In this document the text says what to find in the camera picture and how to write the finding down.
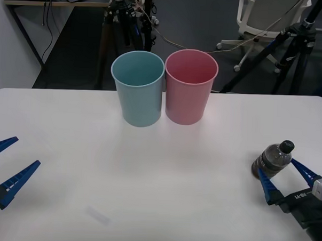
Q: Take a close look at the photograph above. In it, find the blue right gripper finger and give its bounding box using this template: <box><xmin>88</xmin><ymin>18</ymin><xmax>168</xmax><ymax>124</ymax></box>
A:
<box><xmin>288</xmin><ymin>158</ymin><xmax>322</xmax><ymax>189</ymax></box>
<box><xmin>255</xmin><ymin>167</ymin><xmax>287</xmax><ymax>207</ymax></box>

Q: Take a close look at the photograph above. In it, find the beige cable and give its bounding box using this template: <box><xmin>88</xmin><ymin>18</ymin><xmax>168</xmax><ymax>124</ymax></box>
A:
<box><xmin>131</xmin><ymin>0</ymin><xmax>306</xmax><ymax>58</ymax></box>

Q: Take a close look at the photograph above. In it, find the pink plastic bin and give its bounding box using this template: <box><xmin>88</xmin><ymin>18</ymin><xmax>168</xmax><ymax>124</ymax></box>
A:
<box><xmin>162</xmin><ymin>47</ymin><xmax>221</xmax><ymax>127</ymax></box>

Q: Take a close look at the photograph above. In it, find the pale blue plastic bin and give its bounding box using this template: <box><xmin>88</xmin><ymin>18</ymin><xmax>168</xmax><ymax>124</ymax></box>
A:
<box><xmin>108</xmin><ymin>49</ymin><xmax>166</xmax><ymax>129</ymax></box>

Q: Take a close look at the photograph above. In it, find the desk with dark top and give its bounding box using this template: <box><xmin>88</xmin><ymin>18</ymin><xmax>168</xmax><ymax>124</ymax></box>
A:
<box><xmin>0</xmin><ymin>0</ymin><xmax>115</xmax><ymax>76</ymax></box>

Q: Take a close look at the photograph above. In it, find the black hanging cable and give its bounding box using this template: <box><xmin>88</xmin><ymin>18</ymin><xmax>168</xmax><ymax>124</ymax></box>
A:
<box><xmin>41</xmin><ymin>0</ymin><xmax>55</xmax><ymax>66</ymax></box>
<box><xmin>41</xmin><ymin>0</ymin><xmax>48</xmax><ymax>26</ymax></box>

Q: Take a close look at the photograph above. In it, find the small dark plastic bottle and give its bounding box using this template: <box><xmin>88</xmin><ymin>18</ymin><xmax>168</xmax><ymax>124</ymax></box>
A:
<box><xmin>250</xmin><ymin>138</ymin><xmax>296</xmax><ymax>182</ymax></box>

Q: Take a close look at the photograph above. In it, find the black tripod with brown leg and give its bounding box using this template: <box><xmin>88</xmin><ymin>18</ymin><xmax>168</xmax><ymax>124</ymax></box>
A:
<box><xmin>97</xmin><ymin>0</ymin><xmax>160</xmax><ymax>92</ymax></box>

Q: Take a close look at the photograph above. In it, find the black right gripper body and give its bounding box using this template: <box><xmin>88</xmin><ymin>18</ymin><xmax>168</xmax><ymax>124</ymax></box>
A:
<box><xmin>276</xmin><ymin>186</ymin><xmax>322</xmax><ymax>241</ymax></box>

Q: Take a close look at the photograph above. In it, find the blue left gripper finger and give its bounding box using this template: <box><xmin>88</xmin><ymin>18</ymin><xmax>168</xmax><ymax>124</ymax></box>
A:
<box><xmin>0</xmin><ymin>158</ymin><xmax>42</xmax><ymax>213</ymax></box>
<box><xmin>0</xmin><ymin>135</ymin><xmax>19</xmax><ymax>163</ymax></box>

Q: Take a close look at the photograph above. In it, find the white office chair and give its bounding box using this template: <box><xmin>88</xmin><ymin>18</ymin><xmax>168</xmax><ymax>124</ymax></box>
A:
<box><xmin>215</xmin><ymin>0</ymin><xmax>322</xmax><ymax>76</ymax></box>

